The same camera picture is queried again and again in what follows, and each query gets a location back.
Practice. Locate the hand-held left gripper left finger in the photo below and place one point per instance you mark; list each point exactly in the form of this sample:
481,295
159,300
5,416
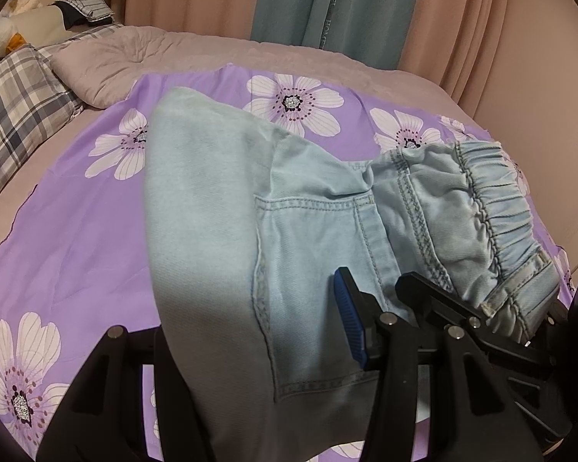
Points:
94,438

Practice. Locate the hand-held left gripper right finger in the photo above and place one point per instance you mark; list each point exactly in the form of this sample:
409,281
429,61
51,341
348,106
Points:
349,317

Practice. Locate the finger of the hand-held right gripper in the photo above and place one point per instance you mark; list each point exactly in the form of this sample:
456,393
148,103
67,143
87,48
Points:
428,293
549,341

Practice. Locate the light blue denim pants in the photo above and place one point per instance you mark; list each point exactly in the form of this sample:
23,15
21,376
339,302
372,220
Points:
269,250

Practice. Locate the purple floral bed sheet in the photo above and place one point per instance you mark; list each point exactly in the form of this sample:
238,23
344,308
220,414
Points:
77,231

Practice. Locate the mauve bed cover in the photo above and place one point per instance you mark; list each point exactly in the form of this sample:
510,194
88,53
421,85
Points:
366,72

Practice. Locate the pink curtain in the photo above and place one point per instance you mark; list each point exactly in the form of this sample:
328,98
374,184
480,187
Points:
452,24
188,0

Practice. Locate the teal curtain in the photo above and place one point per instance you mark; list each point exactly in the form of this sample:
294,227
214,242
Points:
318,5

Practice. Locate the grey plaid pillow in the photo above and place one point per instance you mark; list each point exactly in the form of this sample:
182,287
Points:
19,106

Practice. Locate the mauve pillow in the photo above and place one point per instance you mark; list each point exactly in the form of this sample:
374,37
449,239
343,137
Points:
120,62

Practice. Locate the folded plaid cloth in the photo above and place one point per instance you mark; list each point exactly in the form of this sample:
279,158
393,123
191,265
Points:
89,7

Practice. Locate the white stuffed toy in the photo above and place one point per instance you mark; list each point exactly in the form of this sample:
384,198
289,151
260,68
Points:
5,33

